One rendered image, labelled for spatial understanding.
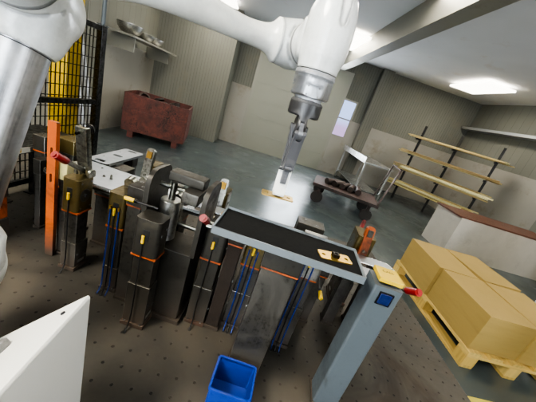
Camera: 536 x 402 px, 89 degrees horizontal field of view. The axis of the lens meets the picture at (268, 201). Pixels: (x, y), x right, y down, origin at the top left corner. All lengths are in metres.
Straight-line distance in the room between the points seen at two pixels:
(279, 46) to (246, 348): 0.79
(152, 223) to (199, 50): 6.88
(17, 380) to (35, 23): 0.59
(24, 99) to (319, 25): 0.60
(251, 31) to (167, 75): 6.98
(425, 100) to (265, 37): 8.43
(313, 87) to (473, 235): 5.18
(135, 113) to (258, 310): 5.41
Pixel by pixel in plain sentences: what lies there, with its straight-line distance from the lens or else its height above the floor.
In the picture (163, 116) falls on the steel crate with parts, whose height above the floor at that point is 0.58.
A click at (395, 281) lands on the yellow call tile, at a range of 0.74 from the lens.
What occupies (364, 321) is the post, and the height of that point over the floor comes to 1.03.
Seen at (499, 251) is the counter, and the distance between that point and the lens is 6.09.
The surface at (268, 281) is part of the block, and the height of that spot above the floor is 1.05.
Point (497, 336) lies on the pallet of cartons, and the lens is 2.95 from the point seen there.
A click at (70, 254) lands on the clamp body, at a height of 0.77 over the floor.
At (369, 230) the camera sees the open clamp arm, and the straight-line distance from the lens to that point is 1.21.
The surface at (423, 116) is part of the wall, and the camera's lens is 9.09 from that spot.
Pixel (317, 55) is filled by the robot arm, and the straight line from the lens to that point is 0.63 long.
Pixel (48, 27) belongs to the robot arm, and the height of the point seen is 1.46.
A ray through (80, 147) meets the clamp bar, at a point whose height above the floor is 1.15.
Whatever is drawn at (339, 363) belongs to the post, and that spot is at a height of 0.88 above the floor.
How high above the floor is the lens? 1.46
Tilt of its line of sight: 20 degrees down
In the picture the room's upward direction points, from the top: 18 degrees clockwise
